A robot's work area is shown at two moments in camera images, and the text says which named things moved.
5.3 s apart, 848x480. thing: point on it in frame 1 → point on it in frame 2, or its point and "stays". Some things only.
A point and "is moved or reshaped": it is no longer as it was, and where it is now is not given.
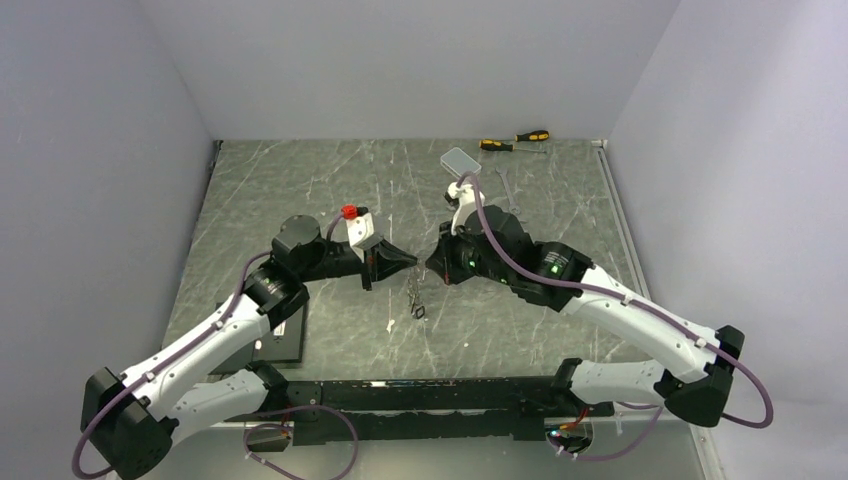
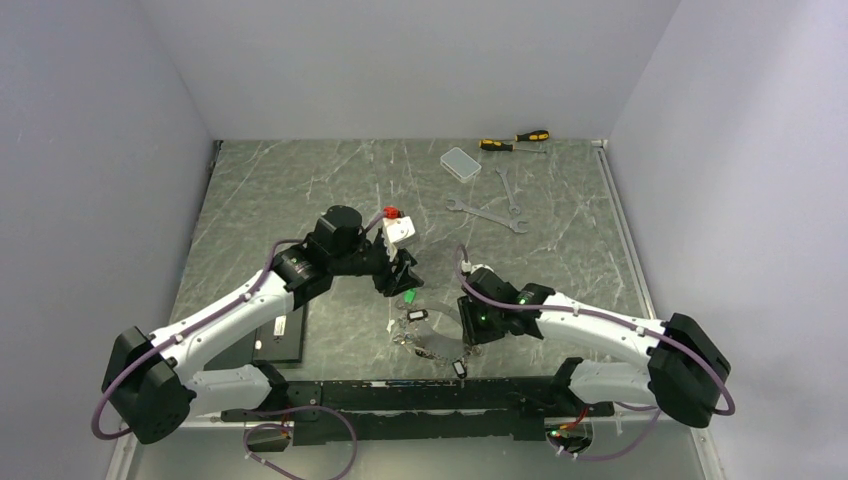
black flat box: [282, 343] stays
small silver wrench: [513, 208] stays
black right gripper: [443, 261] → [472, 332]
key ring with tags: [414, 281] is moved or reshaped
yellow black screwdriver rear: [531, 136] stays
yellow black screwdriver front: [504, 147] stays
